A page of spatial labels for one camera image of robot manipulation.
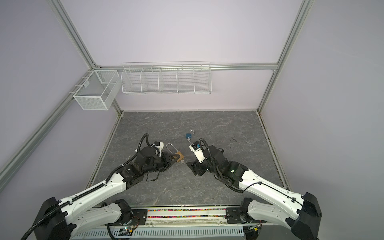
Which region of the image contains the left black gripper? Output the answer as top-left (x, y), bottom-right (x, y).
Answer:
top-left (143, 151), bottom-right (180, 175)

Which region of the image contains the brass padlock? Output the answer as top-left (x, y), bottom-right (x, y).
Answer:
top-left (166, 143), bottom-right (185, 163)

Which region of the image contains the blue padlock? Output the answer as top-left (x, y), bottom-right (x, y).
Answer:
top-left (186, 130), bottom-right (195, 140)

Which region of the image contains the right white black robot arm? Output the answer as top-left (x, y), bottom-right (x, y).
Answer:
top-left (187, 142), bottom-right (323, 240)

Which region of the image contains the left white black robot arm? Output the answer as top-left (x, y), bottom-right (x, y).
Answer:
top-left (22, 145), bottom-right (178, 240)

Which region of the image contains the white mesh box basket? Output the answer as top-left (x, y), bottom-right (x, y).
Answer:
top-left (74, 70), bottom-right (122, 111)

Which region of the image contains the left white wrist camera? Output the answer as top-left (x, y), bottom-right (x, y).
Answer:
top-left (153, 141), bottom-right (164, 157)

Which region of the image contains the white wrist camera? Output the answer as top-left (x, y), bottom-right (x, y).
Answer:
top-left (153, 141), bottom-right (164, 157)
top-left (189, 141), bottom-right (206, 164)

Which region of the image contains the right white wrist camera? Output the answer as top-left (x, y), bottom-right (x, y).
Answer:
top-left (189, 141), bottom-right (206, 164)

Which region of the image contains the black corrugated right cable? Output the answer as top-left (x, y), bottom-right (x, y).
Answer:
top-left (198, 138), bottom-right (244, 194)

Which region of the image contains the aluminium front rail frame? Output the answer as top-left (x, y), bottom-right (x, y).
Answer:
top-left (58, 204), bottom-right (313, 230)

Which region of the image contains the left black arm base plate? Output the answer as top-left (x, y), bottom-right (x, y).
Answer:
top-left (110, 209), bottom-right (148, 226)

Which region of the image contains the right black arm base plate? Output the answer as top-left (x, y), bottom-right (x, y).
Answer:
top-left (226, 208), bottom-right (264, 224)

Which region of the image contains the white vented cable duct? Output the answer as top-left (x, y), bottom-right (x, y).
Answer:
top-left (71, 226), bottom-right (245, 240)

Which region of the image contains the white wire shelf basket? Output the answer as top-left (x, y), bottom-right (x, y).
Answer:
top-left (121, 62), bottom-right (212, 94)

